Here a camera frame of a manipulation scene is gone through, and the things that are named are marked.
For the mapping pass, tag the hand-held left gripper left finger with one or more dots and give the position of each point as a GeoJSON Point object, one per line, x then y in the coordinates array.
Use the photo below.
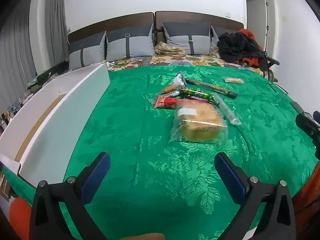
{"type": "Point", "coordinates": [96, 177]}

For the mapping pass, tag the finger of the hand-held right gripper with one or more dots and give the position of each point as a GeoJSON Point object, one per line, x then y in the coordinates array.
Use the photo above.
{"type": "Point", "coordinates": [308, 127]}

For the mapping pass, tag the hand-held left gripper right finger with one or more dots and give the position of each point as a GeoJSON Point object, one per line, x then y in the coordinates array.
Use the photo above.
{"type": "Point", "coordinates": [231, 180]}

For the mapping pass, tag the bread loaf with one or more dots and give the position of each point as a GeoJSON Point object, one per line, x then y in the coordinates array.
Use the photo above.
{"type": "Point", "coordinates": [200, 122]}

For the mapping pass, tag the long clear plastic packet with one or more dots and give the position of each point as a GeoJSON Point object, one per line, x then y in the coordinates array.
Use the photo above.
{"type": "Point", "coordinates": [227, 111]}

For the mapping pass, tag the large white cardboard box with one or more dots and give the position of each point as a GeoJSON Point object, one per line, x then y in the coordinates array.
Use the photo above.
{"type": "Point", "coordinates": [50, 120]}

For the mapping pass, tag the dark snack bar clear wrapper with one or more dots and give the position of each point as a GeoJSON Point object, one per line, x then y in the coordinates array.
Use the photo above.
{"type": "Point", "coordinates": [200, 98]}

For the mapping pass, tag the pale yellow cracker packet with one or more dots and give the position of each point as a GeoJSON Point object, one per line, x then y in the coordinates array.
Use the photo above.
{"type": "Point", "coordinates": [233, 80]}

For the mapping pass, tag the green sausage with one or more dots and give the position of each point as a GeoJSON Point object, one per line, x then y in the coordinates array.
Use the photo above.
{"type": "Point", "coordinates": [196, 93]}

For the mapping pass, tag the long thin stick packet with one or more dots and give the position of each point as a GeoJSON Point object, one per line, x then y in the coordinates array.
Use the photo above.
{"type": "Point", "coordinates": [212, 87]}

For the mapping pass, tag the red snack packet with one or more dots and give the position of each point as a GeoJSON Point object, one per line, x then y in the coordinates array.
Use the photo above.
{"type": "Point", "coordinates": [165, 102]}

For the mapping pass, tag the brown bun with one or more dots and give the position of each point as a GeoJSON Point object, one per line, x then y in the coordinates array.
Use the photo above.
{"type": "Point", "coordinates": [168, 89]}

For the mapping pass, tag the white triangular snack packet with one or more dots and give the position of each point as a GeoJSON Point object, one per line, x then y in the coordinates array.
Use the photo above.
{"type": "Point", "coordinates": [178, 80]}

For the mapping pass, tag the green floral bedspread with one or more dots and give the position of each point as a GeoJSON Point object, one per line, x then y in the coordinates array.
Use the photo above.
{"type": "Point", "coordinates": [160, 170]}

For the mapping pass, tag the orange cloth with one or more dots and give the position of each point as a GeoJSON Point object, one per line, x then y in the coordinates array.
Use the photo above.
{"type": "Point", "coordinates": [307, 200]}
{"type": "Point", "coordinates": [20, 217]}

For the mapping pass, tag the black chair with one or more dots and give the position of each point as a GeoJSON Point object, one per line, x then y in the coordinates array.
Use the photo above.
{"type": "Point", "coordinates": [268, 63]}

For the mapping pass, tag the black puffer jacket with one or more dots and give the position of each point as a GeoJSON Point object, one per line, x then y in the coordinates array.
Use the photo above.
{"type": "Point", "coordinates": [236, 46]}

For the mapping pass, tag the orange fleece garment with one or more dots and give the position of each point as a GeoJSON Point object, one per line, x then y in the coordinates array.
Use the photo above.
{"type": "Point", "coordinates": [247, 33]}

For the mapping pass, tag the white door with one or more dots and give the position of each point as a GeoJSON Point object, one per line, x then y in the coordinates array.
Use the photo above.
{"type": "Point", "coordinates": [257, 17]}

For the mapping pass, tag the clear plastic bag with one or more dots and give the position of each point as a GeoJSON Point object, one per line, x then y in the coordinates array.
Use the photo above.
{"type": "Point", "coordinates": [213, 51]}

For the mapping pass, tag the grey two-tone pillow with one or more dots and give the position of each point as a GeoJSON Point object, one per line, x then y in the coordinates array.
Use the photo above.
{"type": "Point", "coordinates": [185, 40]}
{"type": "Point", "coordinates": [215, 33]}
{"type": "Point", "coordinates": [86, 52]}
{"type": "Point", "coordinates": [130, 45]}

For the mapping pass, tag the colourful floral bed sheet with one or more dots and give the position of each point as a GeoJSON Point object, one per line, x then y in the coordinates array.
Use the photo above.
{"type": "Point", "coordinates": [190, 61]}

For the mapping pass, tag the beige folded blanket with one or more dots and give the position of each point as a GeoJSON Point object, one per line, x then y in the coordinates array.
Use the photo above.
{"type": "Point", "coordinates": [168, 49]}

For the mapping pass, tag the grey curtain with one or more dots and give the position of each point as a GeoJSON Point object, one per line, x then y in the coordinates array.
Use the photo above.
{"type": "Point", "coordinates": [22, 42]}

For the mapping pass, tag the brown headboard panel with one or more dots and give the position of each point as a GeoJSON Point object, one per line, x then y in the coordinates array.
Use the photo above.
{"type": "Point", "coordinates": [200, 17]}
{"type": "Point", "coordinates": [112, 23]}

